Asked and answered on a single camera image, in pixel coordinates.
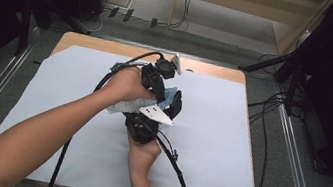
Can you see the black metal stand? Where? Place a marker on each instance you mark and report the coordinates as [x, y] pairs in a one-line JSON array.
[[293, 79], [24, 27]]

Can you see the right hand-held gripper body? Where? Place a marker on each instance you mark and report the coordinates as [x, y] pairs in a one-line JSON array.
[[141, 130]]

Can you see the person's right hand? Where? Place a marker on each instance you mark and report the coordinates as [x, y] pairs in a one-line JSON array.
[[141, 157]]

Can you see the blue and white pouch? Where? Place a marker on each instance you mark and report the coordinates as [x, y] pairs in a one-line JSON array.
[[128, 105]]

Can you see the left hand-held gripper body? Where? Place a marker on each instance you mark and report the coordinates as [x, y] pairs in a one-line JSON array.
[[163, 67]]

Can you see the clear jar with black lid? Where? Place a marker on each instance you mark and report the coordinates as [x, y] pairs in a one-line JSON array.
[[175, 105]]

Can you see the white paper sheet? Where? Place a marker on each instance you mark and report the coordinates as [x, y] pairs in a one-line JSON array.
[[210, 168]]

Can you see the light wooden shelf unit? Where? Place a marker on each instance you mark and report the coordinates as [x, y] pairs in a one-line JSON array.
[[229, 0]]

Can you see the wooden table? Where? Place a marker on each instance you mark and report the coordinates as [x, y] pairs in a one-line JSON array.
[[94, 43]]

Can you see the person's left hand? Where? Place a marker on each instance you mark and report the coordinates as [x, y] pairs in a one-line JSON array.
[[125, 85]]

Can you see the black tape strip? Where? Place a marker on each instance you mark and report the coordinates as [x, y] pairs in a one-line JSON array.
[[153, 23], [128, 15], [114, 12]]

